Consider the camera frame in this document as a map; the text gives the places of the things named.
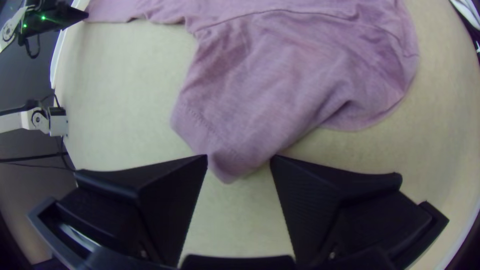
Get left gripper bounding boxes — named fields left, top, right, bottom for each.
left=44, top=1, right=90, bottom=30

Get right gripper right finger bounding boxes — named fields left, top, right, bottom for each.
left=269, top=154, right=434, bottom=265

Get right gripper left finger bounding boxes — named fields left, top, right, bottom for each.
left=54, top=154, right=209, bottom=269

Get pink t-shirt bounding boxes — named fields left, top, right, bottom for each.
left=83, top=0, right=421, bottom=185

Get black cable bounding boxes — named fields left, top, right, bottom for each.
left=0, top=148, right=77, bottom=173

